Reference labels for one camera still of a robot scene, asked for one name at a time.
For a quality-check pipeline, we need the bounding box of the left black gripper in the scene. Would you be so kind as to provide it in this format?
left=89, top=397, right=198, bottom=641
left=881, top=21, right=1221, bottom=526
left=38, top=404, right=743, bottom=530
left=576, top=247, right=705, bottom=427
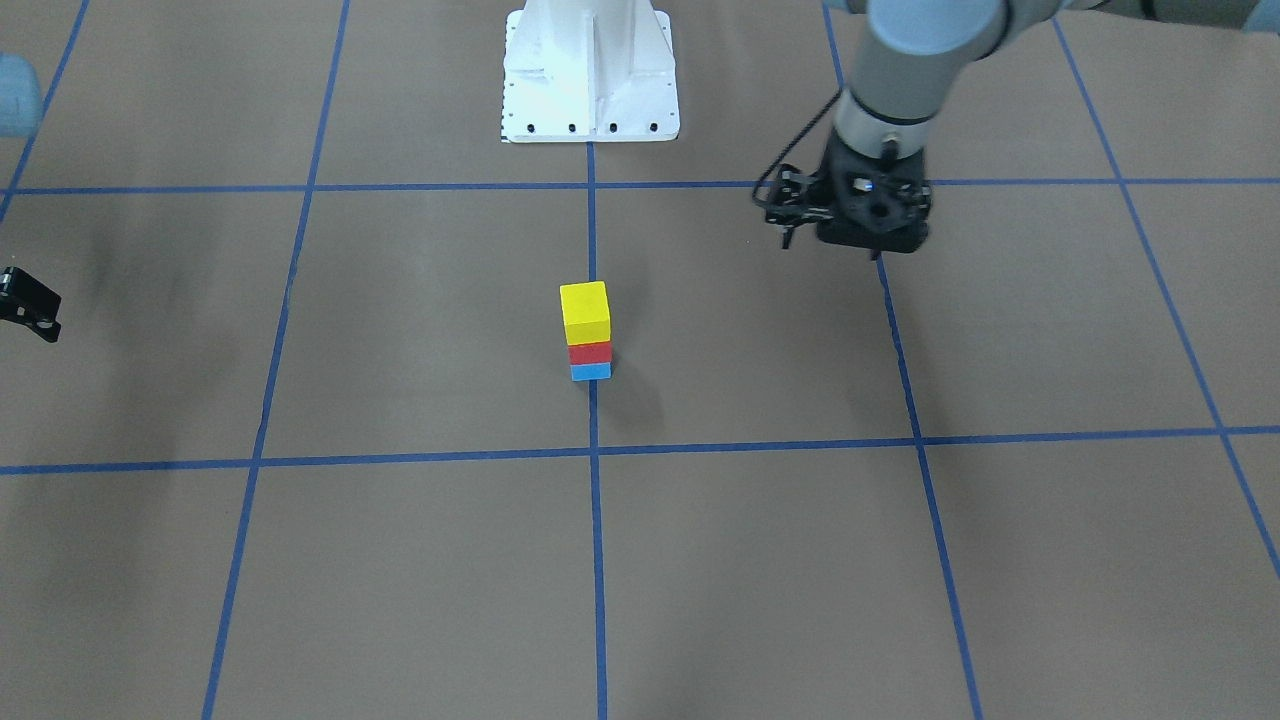
left=762, top=133, right=933, bottom=254

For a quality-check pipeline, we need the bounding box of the yellow cube block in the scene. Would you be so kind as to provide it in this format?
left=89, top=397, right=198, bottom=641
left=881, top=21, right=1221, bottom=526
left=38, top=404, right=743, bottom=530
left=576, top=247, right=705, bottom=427
left=559, top=281, right=612, bottom=346

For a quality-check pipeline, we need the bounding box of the red cube block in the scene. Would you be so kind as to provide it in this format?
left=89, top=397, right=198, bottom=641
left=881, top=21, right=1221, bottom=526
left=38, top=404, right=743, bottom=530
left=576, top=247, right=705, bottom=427
left=568, top=340, right=613, bottom=366

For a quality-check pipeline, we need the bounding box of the blue cube block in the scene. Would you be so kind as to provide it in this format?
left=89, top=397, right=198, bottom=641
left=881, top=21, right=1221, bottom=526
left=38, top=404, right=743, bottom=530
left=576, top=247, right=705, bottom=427
left=570, top=363, right=613, bottom=382

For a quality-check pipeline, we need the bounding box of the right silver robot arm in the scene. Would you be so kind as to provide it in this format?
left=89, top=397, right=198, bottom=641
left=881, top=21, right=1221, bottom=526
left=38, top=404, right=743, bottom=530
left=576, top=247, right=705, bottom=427
left=1, top=53, right=61, bottom=343

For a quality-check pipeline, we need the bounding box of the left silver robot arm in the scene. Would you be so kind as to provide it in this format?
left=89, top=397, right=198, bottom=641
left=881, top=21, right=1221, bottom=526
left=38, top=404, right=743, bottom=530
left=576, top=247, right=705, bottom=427
left=751, top=1, right=1277, bottom=258

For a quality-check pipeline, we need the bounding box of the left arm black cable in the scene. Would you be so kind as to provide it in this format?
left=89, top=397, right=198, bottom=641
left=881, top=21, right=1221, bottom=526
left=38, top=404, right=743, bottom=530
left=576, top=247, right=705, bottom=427
left=753, top=88, right=844, bottom=217

